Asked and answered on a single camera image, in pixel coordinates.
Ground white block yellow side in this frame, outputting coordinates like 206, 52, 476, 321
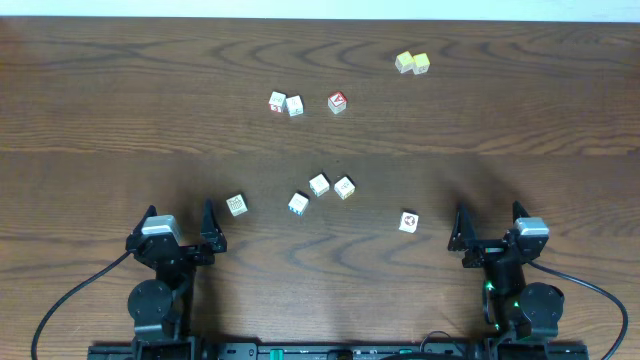
334, 176, 356, 200

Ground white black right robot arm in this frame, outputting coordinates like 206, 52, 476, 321
447, 202, 564, 359

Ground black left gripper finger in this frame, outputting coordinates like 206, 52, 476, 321
131, 205, 157, 235
200, 199, 227, 253

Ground white wooden block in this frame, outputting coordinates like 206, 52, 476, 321
286, 95, 304, 117

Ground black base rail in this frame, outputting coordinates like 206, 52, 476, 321
87, 341, 591, 360

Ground white block cat drawing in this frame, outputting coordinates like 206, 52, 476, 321
226, 194, 248, 217

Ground white block green side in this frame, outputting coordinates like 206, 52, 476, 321
309, 173, 330, 197

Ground white block brown circle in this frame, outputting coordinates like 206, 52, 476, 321
399, 212, 419, 233

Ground white block red side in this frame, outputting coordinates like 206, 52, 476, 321
268, 91, 286, 113

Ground white block blue side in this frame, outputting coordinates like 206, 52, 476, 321
288, 192, 309, 216

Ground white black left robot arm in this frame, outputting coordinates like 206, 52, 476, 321
125, 200, 227, 360

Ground red letter wooden block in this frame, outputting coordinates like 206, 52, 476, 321
328, 91, 348, 114

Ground pale yellow wooden block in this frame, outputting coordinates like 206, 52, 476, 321
395, 51, 414, 73

